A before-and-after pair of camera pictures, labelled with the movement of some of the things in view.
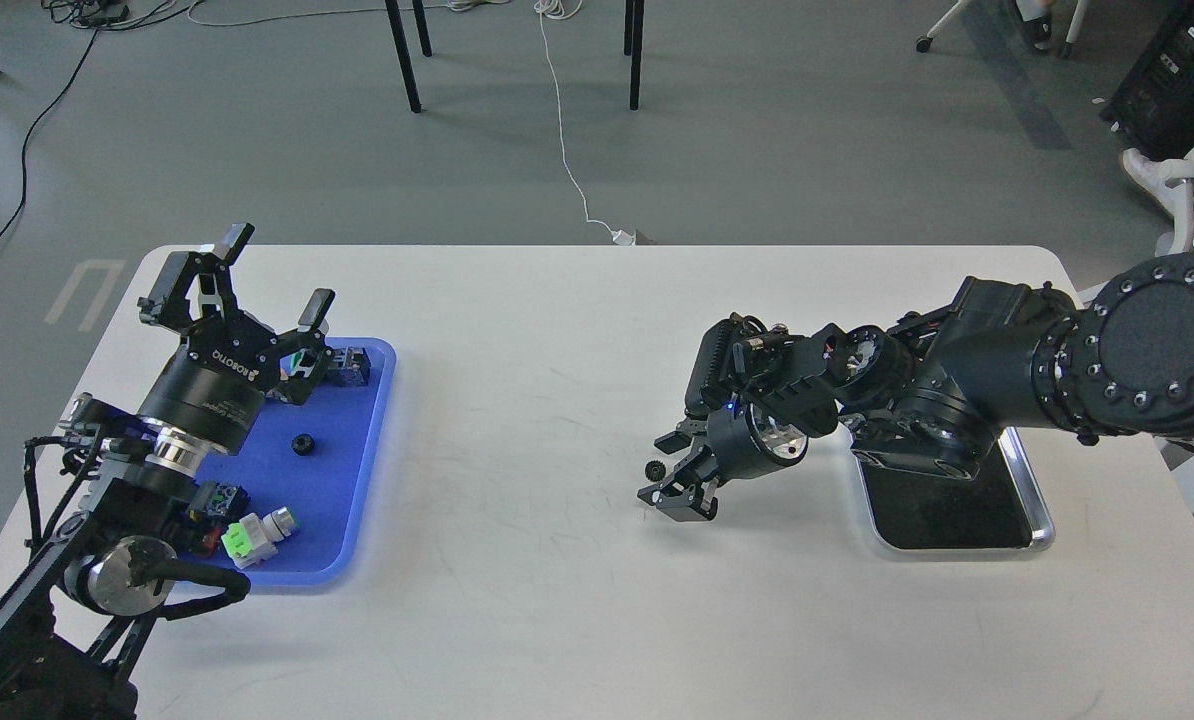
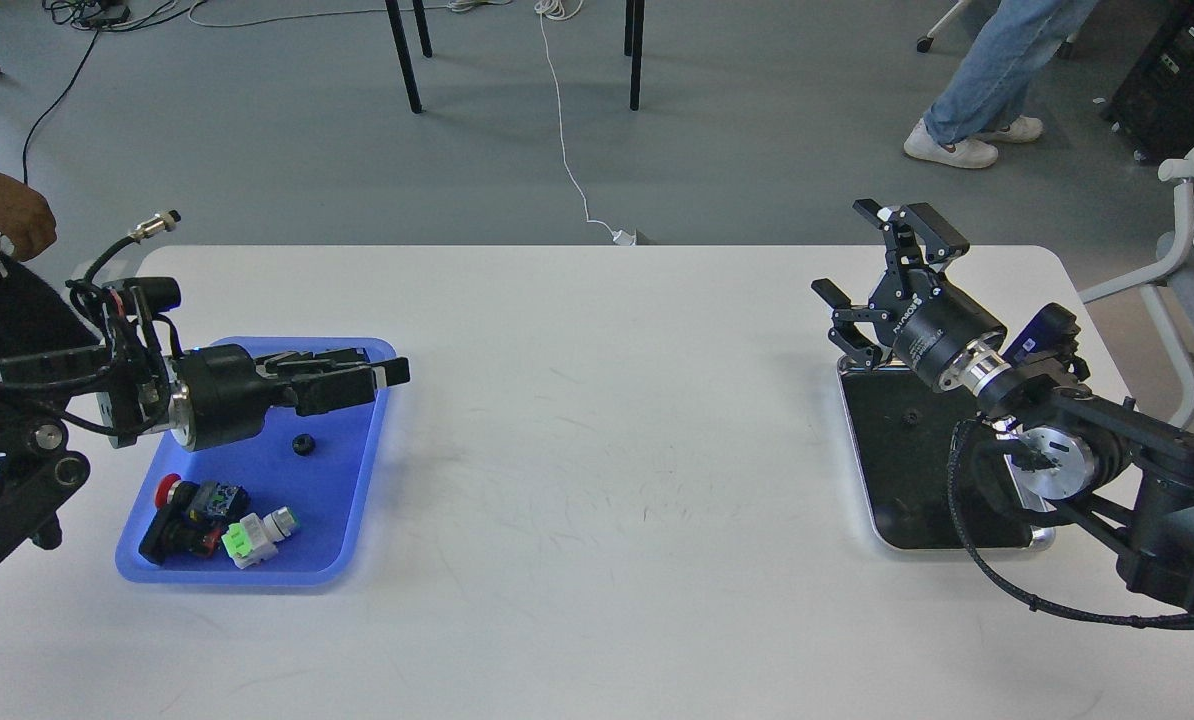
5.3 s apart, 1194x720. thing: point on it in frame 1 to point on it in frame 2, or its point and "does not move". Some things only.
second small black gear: x=303 y=444 does not move
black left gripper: x=213 y=385 to x=224 y=392
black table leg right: x=636 y=14 does not move
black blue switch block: x=219 y=499 does not move
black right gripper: x=744 y=443 to x=928 y=321
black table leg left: x=403 y=48 does not move
